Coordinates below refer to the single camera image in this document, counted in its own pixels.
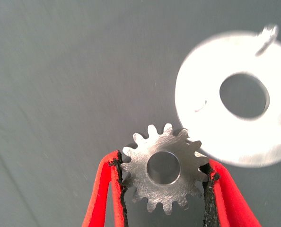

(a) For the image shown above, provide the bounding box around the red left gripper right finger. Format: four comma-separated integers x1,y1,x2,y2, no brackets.
199,158,262,227

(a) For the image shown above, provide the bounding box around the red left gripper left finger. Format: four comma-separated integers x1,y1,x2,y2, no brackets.
81,149,130,227

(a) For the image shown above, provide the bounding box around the steel planetary gear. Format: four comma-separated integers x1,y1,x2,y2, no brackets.
120,122,210,215

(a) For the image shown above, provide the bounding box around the round metal carrier plate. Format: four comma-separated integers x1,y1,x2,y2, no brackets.
175,23,281,169

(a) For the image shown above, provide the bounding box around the dark grey table cloth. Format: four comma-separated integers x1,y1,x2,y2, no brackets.
0,0,281,227

